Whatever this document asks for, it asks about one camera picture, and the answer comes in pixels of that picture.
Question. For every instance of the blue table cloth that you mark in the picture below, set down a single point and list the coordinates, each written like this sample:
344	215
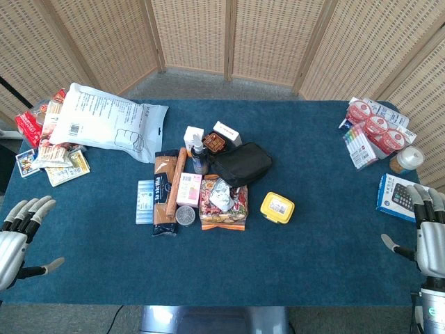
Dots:
222	250

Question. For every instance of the pink white small box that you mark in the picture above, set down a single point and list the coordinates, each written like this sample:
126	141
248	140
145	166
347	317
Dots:
188	189

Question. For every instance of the beige wafer packet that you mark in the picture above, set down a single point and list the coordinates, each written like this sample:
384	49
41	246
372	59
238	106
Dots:
52	156

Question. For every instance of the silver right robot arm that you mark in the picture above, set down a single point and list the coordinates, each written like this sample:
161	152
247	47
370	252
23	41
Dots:
432	306

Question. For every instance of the yellow lidded container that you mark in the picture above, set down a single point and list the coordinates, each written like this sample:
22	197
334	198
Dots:
277	207

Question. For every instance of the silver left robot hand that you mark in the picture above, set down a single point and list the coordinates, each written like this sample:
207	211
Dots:
10	243

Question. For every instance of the round grey tin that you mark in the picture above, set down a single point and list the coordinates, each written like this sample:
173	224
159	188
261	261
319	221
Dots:
185	215

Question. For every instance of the dark blue spray bottle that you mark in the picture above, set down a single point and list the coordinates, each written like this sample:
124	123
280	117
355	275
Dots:
199	158

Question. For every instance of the red white cup pack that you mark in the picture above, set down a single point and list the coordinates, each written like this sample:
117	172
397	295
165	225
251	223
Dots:
377	127

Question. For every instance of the red snack packet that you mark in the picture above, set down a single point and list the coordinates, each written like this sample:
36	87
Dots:
29	128

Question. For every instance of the white tall carton box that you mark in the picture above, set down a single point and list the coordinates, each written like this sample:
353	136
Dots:
191	137

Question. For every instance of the blue calculator box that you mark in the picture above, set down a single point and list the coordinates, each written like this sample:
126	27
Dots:
396	198

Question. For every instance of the pink white snack packet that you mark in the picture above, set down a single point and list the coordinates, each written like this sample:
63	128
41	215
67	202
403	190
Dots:
50	120

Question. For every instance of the coloured marker pen set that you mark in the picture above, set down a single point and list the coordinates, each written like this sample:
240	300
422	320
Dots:
359	148

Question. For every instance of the colourful snack bag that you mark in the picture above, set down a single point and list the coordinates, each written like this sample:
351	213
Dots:
222	215

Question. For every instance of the wicker folding screen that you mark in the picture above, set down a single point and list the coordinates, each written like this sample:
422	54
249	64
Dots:
222	38

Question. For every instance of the brown spaghetti packet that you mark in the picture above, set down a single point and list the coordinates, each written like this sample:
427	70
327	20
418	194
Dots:
164	195

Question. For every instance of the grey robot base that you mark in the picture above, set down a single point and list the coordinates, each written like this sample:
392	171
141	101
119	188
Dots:
212	319

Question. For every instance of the large white plastic bag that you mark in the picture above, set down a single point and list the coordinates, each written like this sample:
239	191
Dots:
104	121

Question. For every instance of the silver foil sachet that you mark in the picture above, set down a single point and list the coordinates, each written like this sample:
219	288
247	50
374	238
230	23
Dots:
220	195

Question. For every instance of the jar with white lid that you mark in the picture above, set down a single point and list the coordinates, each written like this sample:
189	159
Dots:
406	160

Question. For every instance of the yellow green flat packet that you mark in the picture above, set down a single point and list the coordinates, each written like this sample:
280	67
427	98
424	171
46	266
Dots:
69	169

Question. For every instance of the light blue flat box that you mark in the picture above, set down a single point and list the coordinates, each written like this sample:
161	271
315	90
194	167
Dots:
144	202

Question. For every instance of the black zip pouch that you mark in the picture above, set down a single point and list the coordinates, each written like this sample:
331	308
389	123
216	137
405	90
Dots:
243	163

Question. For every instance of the brown square tin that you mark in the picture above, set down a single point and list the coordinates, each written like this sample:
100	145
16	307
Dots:
214	142

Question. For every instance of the white box red print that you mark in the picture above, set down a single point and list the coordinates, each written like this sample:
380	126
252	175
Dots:
227	133

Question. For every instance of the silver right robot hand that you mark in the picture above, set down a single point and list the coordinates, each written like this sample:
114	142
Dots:
430	243

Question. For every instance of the orange brown sausage stick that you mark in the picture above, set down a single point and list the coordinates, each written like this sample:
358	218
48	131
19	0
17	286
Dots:
175	181

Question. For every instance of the small picture card box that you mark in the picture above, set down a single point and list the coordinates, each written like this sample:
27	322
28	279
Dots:
25	163

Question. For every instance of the red orange small packet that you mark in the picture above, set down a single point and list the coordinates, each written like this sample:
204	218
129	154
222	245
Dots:
60	95

